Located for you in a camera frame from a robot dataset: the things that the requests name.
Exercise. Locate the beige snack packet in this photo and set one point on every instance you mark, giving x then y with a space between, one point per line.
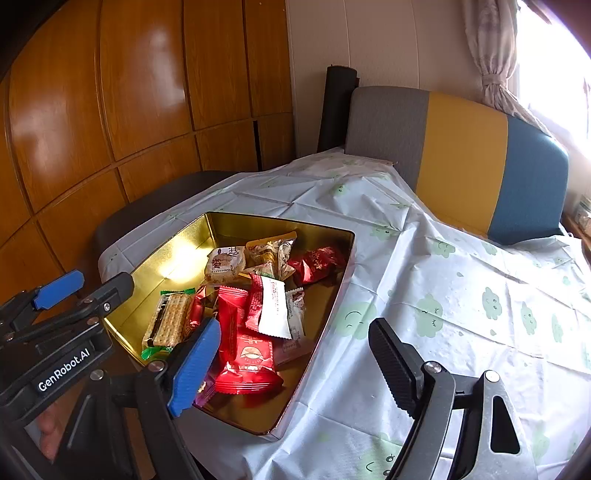
279 267

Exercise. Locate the wooden window ledge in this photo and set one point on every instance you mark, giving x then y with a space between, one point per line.
579 233

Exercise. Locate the red and white snack packet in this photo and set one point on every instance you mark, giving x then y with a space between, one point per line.
270 307

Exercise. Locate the round pastry packet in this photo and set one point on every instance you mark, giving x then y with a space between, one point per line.
224 263

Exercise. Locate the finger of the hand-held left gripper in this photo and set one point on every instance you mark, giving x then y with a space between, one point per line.
60 284
108 290

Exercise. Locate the green-ended cracker packet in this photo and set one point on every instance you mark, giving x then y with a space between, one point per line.
166 318

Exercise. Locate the grey yellow blue chair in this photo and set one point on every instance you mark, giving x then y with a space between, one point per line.
461 147

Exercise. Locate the black rolled mat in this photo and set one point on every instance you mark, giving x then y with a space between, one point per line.
334 106

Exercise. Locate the dark brown chair seat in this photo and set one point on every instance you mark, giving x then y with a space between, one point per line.
152 203

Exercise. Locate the purple snack packet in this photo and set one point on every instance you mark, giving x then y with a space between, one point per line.
205 392

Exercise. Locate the wooden wardrobe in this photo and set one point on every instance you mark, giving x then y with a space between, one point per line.
138 92

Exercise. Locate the floral curtain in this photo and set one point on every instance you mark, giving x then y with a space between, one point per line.
489 46

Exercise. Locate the bright window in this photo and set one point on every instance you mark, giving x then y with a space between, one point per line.
558 60

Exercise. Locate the small red snack packet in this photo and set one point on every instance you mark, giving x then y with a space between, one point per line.
196 309

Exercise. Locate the person's left hand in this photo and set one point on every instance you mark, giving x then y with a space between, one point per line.
44 431

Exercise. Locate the white green-printed tablecloth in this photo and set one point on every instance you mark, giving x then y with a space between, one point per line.
438 300

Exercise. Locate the yellow orange snack packet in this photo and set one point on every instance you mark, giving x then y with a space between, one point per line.
270 247

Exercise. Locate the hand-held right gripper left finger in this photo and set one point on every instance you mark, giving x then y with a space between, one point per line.
194 364

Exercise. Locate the gold metal tin box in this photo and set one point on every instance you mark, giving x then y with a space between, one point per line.
184 258

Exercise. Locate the long red snack packet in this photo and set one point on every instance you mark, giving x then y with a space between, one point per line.
244 360

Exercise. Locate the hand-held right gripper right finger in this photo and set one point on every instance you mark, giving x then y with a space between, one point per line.
392 364

